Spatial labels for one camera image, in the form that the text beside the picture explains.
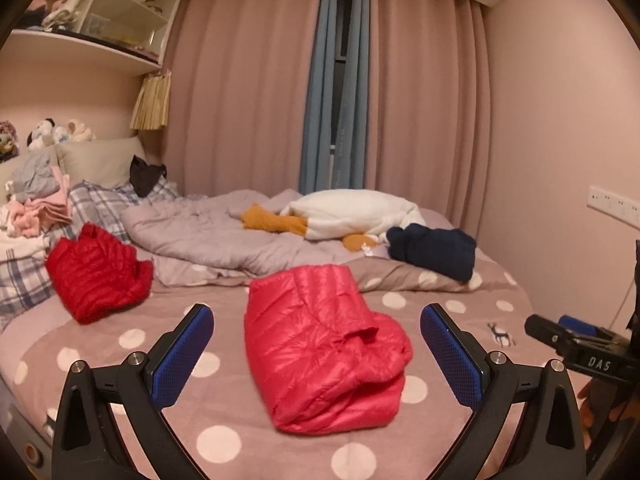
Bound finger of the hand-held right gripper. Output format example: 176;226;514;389
524;313;582;357
559;314;599;336

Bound dark window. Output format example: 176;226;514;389
330;0;357;191

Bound grey quilt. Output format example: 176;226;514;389
120;189;391;286

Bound beige pillow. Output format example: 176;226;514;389
54;136;147;192

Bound multicolour plush toy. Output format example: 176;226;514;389
0;120;21;163

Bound dark red folded down jacket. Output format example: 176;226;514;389
45;222;155;325

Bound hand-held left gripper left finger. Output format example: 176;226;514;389
51;302;216;480

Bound pink curtain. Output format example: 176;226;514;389
367;0;493;241
160;0;321;198

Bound white wall socket strip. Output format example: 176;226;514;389
587;186;640;221

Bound pile of pink clothes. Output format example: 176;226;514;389
0;165;73;238

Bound white goose plush toy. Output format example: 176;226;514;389
241;189;428;252

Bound black garment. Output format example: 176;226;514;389
129;155;167;198

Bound white and pink plush toy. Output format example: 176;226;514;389
42;0;81;31

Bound pink-red hooded down jacket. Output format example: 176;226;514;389
243;263;414;433

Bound clear plastic box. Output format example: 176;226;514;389
80;12;111;36

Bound white wall shelf unit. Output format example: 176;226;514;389
0;0;187;78

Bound blue-grey crumpled garment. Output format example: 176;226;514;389
10;152;63;201

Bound navy folded garment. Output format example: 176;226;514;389
386;225;477;282

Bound person's right hand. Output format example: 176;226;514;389
577;380;631;450

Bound plaid pillow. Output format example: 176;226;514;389
65;176;181;246
0;242;68;333

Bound blue curtain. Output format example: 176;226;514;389
298;0;341;193
345;0;375;192

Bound beige pleated cloth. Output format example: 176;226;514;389
130;72;172;132

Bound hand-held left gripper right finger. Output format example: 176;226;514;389
420;302;586;480

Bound black and white plush toy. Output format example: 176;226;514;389
26;117;56;151

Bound white folded garment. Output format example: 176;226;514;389
0;230;51;261

